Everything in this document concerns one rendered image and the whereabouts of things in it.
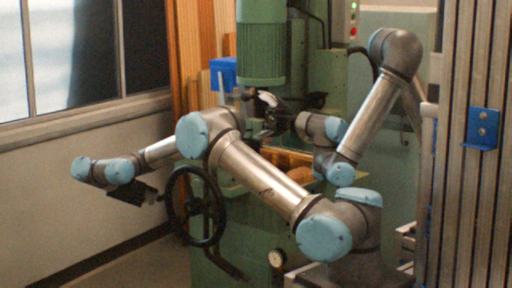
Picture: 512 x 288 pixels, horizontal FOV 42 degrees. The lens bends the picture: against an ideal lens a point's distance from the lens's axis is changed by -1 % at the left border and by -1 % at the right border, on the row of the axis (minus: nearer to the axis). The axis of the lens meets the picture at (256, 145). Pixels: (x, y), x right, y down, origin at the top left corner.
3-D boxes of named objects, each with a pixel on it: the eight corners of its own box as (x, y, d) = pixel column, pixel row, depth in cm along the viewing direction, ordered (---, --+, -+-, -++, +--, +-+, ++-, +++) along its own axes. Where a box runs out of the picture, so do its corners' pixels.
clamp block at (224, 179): (197, 180, 234) (196, 154, 232) (223, 171, 244) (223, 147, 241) (227, 189, 224) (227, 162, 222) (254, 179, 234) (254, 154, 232)
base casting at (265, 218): (187, 206, 255) (186, 183, 252) (283, 173, 297) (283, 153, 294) (278, 236, 226) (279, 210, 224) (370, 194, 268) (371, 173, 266)
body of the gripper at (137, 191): (128, 203, 222) (101, 194, 213) (137, 178, 223) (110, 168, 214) (142, 208, 217) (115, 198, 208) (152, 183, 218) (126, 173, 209)
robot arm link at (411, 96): (446, 197, 207) (374, 42, 191) (426, 182, 222) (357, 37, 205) (478, 177, 208) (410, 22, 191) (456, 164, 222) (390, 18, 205)
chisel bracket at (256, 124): (244, 142, 244) (244, 118, 242) (269, 134, 255) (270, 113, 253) (259, 145, 240) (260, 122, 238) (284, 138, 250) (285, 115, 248)
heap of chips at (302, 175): (277, 181, 223) (277, 170, 222) (302, 171, 233) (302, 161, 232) (298, 186, 217) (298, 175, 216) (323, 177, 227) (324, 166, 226)
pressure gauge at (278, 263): (267, 270, 224) (267, 247, 222) (274, 266, 226) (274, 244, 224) (282, 275, 220) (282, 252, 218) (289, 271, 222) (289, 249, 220)
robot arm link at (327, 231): (378, 219, 158) (214, 97, 179) (348, 239, 146) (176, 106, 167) (356, 256, 164) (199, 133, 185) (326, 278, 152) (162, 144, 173)
